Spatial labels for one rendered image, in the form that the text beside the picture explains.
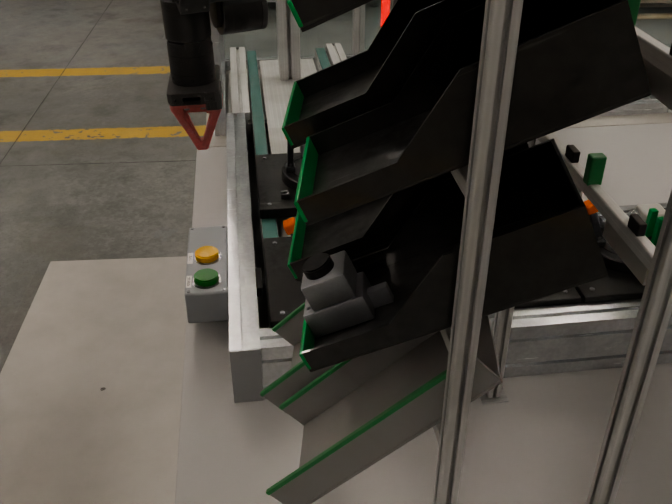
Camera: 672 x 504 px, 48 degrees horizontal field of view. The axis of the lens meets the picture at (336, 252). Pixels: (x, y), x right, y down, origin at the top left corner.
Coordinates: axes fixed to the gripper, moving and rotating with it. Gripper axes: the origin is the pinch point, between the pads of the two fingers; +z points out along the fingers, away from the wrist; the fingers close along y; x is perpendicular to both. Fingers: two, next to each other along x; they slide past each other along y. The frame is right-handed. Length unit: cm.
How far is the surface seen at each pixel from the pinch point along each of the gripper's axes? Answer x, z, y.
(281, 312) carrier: -8.9, 26.4, -4.8
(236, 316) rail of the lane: -2.1, 27.4, -3.4
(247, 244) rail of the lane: -4.2, 27.5, 17.0
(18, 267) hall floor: 90, 122, 164
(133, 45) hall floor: 74, 123, 445
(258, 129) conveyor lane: -8, 29, 70
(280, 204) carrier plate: -10.8, 26.6, 28.9
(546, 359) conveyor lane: -49, 35, -11
